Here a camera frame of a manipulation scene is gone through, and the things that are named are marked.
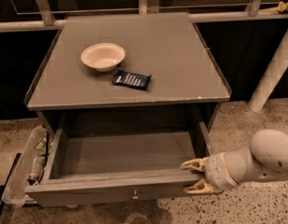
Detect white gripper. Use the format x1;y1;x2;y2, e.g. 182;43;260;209
180;152;238;194

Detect grey top drawer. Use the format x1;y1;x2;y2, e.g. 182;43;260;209
25;121;212;207

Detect grey drawer cabinet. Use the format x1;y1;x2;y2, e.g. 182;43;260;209
25;13;230;125

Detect blue snack packet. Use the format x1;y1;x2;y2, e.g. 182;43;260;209
112;69;152;91

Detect white bowl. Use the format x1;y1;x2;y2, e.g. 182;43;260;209
81;43;126;72

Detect green snack bag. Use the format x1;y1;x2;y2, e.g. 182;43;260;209
33;135;52;167

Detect clear plastic bin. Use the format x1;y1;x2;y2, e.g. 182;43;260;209
3;126;48;206

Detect yellow cloth on railing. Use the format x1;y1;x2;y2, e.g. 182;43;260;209
277;1;288;14

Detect metal railing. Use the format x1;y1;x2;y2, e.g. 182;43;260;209
0;0;288;33

